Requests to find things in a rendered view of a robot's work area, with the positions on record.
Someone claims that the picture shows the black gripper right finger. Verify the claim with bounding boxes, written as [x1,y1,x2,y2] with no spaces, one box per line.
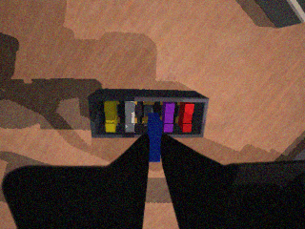
[160,135,305,229]

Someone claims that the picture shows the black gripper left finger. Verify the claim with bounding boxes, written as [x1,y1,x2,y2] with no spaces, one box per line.
[2,135,150,229]

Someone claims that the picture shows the grey square tray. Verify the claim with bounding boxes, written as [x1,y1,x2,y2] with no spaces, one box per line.
[256,0,305,29]

